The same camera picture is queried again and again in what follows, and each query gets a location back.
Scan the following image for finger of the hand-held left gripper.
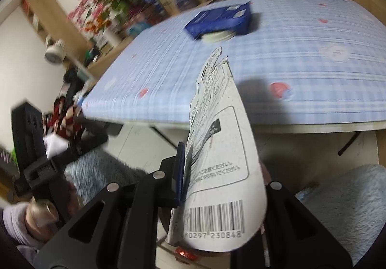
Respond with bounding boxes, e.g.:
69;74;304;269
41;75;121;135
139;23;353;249
68;126;110;161

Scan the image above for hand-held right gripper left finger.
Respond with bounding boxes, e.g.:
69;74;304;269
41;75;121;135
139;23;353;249
33;142;186;269

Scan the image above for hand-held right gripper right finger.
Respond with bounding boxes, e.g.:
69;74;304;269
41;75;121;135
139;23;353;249
235;180;353;269

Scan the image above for brown plastic bin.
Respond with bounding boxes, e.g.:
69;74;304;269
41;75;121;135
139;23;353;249
157;163;273;269

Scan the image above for white blister card packaging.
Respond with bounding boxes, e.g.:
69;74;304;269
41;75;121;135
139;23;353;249
164;46;268;255

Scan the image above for blue carton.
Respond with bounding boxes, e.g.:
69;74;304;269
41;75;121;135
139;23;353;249
185;1;253;41

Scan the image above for person's left hand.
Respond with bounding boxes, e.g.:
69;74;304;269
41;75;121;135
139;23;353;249
27;199;61;241

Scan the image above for pile of clothes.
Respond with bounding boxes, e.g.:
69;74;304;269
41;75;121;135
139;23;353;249
42;67;91;140

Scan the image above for grey fluffy rug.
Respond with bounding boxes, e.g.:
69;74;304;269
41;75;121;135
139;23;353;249
65;148;386;266

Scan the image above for white flat box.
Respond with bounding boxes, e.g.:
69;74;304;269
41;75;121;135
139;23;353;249
157;240;181;269

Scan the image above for wooden low cabinet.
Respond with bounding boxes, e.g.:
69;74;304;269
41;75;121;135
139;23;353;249
84;36;142;82

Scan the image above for table with black legs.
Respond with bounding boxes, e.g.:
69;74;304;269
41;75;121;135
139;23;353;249
121;120;386;157

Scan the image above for white desk fan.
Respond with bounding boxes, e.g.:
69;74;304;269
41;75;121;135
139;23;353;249
44;35;67;66

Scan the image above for white ribbed vase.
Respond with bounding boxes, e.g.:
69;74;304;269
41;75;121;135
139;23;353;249
103;28;119;48

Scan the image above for orange artificial flowers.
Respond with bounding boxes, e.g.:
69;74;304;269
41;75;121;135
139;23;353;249
84;17;110;34

